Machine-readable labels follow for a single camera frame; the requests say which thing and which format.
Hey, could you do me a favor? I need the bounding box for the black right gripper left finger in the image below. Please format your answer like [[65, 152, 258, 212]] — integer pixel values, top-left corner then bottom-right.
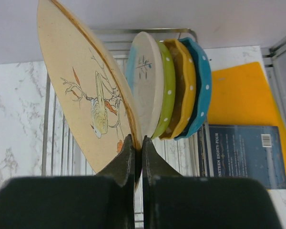
[[0, 135, 135, 229]]

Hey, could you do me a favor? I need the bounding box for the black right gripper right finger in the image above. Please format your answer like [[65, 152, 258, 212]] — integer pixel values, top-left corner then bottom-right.
[[142, 137, 281, 229]]

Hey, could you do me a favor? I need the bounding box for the beige bird plate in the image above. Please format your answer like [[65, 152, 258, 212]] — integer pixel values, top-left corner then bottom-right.
[[37, 0, 143, 191]]

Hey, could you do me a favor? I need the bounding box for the green polka dot dish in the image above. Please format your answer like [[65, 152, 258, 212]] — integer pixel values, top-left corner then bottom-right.
[[152, 41, 176, 139]]

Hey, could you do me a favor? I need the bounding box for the blue polka dot dish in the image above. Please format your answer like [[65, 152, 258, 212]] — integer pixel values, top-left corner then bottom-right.
[[174, 37, 212, 140]]

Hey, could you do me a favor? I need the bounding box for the blue cream plate in rack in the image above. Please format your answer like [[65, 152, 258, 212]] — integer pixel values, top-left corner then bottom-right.
[[126, 31, 164, 137]]

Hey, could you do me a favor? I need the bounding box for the yellow fluted dish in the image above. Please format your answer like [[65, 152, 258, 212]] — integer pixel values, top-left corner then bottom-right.
[[159, 39, 196, 140]]

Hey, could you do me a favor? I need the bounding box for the dark blue book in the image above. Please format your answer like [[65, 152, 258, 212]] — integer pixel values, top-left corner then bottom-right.
[[197, 125, 286, 189]]

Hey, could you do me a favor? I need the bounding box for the yellow folder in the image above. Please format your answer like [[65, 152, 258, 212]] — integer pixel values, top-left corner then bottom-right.
[[207, 62, 286, 171]]

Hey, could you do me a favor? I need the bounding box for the metal wire dish rack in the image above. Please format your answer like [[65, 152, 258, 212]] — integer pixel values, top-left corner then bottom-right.
[[41, 27, 205, 229]]

